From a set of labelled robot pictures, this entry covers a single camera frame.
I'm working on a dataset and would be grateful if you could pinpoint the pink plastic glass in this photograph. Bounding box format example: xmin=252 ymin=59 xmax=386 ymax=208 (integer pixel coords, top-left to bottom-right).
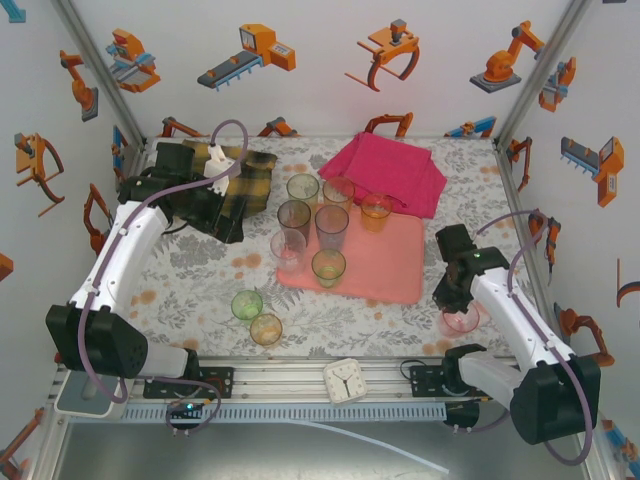
xmin=439 ymin=302 xmax=482 ymax=337

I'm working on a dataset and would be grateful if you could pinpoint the smoky grey plastic glass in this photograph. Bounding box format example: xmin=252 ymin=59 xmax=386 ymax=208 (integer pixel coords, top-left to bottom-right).
xmin=276 ymin=199 xmax=312 ymax=241

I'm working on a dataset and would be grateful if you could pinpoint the clear plastic glass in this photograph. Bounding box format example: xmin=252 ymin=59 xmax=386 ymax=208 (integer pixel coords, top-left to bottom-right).
xmin=269 ymin=228 xmax=308 ymax=280

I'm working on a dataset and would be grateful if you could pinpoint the tall yellow-green plastic glass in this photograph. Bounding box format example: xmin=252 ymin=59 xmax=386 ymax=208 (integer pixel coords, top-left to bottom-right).
xmin=285 ymin=173 xmax=321 ymax=207

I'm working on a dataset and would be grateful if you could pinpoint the blue plastic glass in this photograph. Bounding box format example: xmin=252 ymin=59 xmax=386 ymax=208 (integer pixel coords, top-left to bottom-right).
xmin=314 ymin=204 xmax=350 ymax=251

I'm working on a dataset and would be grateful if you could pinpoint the olive green plastic glass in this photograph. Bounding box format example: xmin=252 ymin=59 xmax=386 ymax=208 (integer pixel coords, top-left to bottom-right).
xmin=310 ymin=248 xmax=347 ymax=290

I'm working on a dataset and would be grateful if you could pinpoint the amber plastic glass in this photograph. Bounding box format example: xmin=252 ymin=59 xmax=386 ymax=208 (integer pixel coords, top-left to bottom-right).
xmin=322 ymin=176 xmax=356 ymax=214

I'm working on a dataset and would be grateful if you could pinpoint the small orange plastic glass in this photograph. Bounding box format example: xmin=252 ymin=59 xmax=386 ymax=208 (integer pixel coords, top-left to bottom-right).
xmin=249 ymin=313 xmax=284 ymax=348

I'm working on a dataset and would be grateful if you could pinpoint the pink plastic tray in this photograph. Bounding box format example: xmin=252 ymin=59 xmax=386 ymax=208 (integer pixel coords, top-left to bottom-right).
xmin=276 ymin=199 xmax=426 ymax=306

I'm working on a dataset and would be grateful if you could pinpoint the yellow black plaid shirt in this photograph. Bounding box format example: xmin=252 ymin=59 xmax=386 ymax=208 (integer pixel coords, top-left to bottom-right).
xmin=180 ymin=138 xmax=279 ymax=236

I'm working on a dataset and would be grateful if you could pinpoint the small green plastic glass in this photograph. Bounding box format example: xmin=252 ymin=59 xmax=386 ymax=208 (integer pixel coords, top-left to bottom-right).
xmin=230 ymin=289 xmax=265 ymax=322

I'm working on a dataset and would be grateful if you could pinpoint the floral table cover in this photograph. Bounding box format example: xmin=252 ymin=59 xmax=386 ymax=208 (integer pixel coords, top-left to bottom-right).
xmin=102 ymin=135 xmax=566 ymax=359

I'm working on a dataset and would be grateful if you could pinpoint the magenta folded cloth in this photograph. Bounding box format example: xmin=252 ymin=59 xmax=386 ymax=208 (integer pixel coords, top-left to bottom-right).
xmin=318 ymin=131 xmax=449 ymax=220

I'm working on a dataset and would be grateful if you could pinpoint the white square alarm clock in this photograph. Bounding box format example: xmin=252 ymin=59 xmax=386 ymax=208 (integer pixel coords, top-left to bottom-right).
xmin=322 ymin=358 xmax=370 ymax=405

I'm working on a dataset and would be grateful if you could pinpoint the small green-lit electronics board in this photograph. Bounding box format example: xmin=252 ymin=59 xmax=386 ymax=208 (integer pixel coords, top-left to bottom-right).
xmin=167 ymin=399 xmax=207 ymax=426

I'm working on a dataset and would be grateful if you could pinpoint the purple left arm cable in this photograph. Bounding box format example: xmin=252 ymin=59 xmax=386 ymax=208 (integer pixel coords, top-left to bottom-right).
xmin=79 ymin=119 xmax=250 ymax=437

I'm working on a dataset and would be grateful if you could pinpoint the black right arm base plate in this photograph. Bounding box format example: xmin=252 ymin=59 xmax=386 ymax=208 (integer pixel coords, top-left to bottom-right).
xmin=409 ymin=364 xmax=501 ymax=401

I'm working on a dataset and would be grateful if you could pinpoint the aluminium frame post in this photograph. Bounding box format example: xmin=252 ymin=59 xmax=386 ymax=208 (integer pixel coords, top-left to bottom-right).
xmin=53 ymin=0 xmax=149 ymax=151
xmin=497 ymin=0 xmax=594 ymax=146

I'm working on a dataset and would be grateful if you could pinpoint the black cable bracket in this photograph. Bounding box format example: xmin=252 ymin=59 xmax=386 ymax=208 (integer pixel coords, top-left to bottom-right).
xmin=443 ymin=402 xmax=481 ymax=434

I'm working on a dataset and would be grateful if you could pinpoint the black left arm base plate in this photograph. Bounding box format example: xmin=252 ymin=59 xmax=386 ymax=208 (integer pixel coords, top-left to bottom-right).
xmin=143 ymin=367 xmax=235 ymax=400

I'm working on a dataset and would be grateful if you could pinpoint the aluminium front rail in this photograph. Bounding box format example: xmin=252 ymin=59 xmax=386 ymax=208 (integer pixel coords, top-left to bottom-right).
xmin=47 ymin=355 xmax=601 ymax=406

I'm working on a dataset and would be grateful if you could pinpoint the white slotted cable duct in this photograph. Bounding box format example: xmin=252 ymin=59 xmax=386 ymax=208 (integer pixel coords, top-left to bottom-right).
xmin=122 ymin=403 xmax=446 ymax=422

